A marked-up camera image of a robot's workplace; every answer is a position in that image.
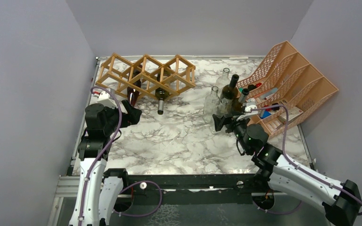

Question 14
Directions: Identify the wooden wine rack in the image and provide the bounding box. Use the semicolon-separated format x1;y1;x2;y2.
95;53;196;99

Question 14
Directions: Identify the clear bottle gold cap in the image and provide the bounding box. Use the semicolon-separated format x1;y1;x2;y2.
127;79;141;107

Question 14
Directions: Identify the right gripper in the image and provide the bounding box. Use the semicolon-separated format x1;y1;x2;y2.
213;110;252;153

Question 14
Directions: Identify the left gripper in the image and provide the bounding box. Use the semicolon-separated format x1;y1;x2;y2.
104;99;142;135

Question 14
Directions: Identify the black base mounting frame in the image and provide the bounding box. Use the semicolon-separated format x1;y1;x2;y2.
56;173;327;207

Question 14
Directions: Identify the dark bottle silver cap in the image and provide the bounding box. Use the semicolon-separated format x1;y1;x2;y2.
155;66;171;115

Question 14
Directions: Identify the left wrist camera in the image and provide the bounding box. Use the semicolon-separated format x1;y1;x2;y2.
92;91;117;109

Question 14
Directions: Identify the dark green top wine bottle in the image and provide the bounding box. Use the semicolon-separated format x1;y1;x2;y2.
230;88;249;113

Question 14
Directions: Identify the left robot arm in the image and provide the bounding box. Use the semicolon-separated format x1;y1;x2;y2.
68;100;142;226

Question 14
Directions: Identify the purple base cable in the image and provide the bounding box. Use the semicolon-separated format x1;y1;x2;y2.
114;180;163;218
252;196;304;216

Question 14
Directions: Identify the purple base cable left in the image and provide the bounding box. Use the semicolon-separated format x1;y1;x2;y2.
114;180;163;218

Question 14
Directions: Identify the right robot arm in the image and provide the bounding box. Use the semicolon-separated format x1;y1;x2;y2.
213;114;361;226

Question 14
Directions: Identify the peach plastic desk organizer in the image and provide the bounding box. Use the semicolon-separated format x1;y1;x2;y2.
237;41;338;138

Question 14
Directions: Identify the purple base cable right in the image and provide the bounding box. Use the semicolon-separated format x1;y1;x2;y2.
252;196;304;216

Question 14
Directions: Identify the green wine bottle beige label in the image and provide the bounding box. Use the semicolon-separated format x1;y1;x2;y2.
220;74;239;103

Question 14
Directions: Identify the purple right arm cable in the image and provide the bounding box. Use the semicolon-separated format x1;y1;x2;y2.
251;104;362;216

